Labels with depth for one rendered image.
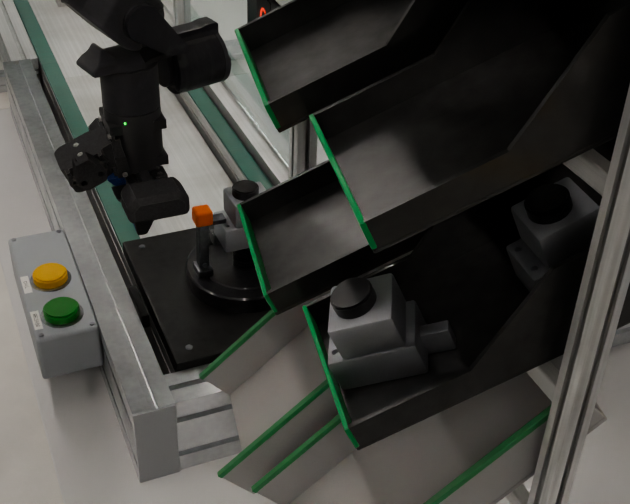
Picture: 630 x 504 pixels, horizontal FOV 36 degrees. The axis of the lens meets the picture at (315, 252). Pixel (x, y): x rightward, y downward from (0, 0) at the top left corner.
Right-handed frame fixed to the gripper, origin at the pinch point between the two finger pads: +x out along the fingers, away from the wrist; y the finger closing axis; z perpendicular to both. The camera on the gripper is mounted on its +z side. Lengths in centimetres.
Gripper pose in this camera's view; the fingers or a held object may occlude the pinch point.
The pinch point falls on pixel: (139, 206)
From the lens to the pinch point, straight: 105.4
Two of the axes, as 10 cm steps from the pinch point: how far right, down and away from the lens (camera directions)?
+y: 3.9, 5.4, -7.4
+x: -0.4, 8.2, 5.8
